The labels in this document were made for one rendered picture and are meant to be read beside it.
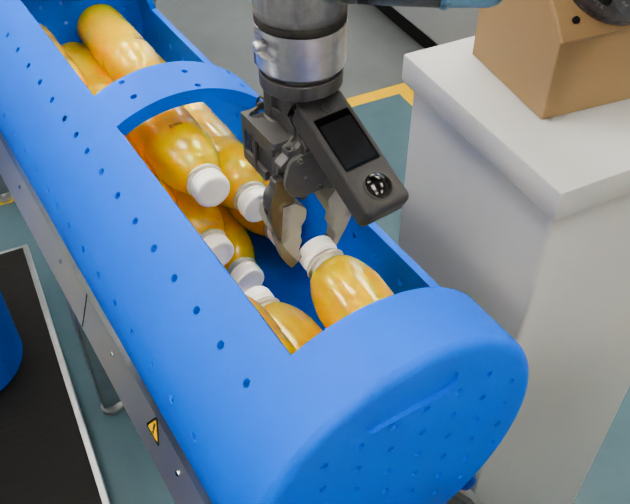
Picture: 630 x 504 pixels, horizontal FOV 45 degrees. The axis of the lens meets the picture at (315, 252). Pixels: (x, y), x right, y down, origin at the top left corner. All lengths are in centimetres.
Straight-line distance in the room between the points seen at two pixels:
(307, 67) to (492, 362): 27
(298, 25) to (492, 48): 45
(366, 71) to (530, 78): 233
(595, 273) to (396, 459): 48
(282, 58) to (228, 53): 277
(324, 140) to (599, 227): 43
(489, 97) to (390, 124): 197
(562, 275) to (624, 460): 114
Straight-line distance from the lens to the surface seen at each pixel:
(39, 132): 91
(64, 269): 116
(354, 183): 62
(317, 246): 74
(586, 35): 91
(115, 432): 203
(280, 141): 67
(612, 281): 108
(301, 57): 61
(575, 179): 86
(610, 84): 98
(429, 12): 328
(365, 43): 345
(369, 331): 56
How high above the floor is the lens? 166
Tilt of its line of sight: 44 degrees down
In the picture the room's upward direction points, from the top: straight up
